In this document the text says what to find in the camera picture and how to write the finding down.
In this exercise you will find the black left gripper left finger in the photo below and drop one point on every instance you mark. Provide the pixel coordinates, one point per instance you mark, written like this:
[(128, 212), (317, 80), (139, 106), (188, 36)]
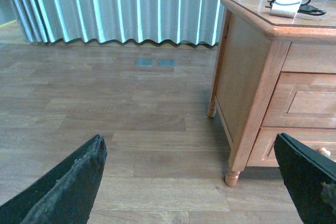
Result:
[(66, 193)]

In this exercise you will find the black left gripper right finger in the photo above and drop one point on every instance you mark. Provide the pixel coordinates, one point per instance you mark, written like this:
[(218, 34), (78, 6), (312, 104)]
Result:
[(309, 178)]

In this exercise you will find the lower drawer wooden knob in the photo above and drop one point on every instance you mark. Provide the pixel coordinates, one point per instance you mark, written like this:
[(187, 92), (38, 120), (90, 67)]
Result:
[(323, 151)]

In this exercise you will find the wooden nightstand cabinet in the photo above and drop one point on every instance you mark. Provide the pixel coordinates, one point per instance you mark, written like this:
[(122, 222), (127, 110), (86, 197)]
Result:
[(254, 49)]

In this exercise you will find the left metal floor socket plate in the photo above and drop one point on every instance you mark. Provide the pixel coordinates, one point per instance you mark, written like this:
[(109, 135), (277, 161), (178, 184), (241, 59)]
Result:
[(144, 62)]

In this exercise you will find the metal floor socket plate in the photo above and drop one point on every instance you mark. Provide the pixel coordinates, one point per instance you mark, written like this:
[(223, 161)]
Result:
[(166, 63), (144, 62)]

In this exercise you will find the right metal floor socket plate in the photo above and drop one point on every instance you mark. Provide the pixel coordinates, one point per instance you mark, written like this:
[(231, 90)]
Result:
[(166, 63)]

